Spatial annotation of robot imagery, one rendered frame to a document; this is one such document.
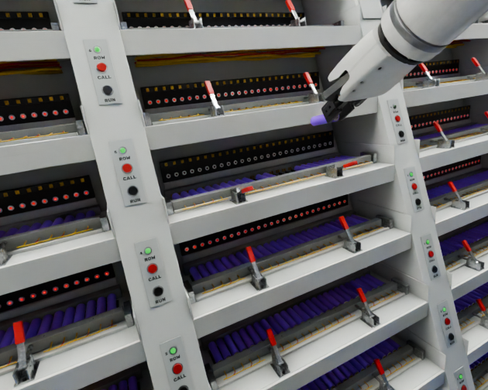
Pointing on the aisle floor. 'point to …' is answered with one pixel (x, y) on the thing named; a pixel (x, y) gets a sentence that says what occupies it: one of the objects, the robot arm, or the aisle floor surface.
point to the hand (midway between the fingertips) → (337, 108)
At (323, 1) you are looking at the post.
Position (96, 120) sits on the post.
